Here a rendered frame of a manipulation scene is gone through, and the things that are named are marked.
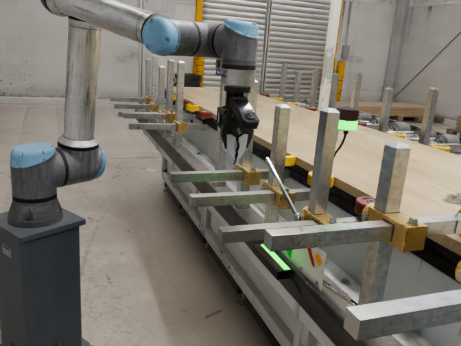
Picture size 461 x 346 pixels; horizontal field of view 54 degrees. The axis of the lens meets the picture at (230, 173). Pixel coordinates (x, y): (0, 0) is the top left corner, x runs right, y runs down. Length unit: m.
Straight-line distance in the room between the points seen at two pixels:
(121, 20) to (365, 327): 0.97
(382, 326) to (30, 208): 1.36
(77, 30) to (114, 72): 7.35
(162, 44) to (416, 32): 10.42
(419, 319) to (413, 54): 10.81
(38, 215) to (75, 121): 0.36
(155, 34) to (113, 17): 0.18
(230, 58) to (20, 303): 1.17
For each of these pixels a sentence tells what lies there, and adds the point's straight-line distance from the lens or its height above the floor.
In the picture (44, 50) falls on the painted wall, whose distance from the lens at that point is 8.92.
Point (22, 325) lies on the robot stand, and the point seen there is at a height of 0.24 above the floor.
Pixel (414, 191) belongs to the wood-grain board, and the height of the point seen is 0.90.
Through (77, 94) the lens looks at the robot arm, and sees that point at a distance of 1.71.
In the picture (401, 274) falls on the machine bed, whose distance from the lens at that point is 1.27.
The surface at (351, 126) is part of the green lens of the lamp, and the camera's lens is 1.13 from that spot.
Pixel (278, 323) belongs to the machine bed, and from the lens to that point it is 1.99.
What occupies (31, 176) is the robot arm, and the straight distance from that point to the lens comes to 1.70.
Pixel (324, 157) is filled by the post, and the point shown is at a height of 1.02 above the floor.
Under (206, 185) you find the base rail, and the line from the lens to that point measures 1.92.
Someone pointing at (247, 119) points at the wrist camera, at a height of 1.09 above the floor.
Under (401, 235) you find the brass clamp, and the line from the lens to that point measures 0.90.
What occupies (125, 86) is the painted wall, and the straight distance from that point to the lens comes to 9.07.
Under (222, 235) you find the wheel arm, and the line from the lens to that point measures 1.03.
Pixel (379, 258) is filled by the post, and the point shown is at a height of 0.87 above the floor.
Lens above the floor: 1.27
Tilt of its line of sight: 16 degrees down
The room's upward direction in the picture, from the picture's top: 4 degrees clockwise
